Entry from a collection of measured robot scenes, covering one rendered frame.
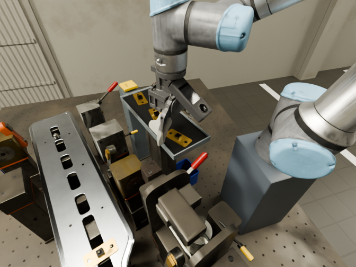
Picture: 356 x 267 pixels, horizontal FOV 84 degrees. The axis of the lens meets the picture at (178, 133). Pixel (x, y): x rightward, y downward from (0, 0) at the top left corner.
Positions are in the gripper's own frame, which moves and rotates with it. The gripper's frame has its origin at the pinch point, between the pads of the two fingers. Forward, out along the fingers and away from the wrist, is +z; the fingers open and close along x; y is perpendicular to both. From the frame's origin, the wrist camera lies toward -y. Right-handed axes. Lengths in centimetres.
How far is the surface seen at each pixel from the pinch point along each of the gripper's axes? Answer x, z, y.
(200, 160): 1.8, 3.3, -9.7
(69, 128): 14, 18, 51
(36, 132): 24, 18, 60
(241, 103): -200, 118, 49
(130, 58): -112, 57, 167
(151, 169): 10.8, 7.9, 1.3
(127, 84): -11.4, 1.9, 37.2
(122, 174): 16.7, 9.9, 8.4
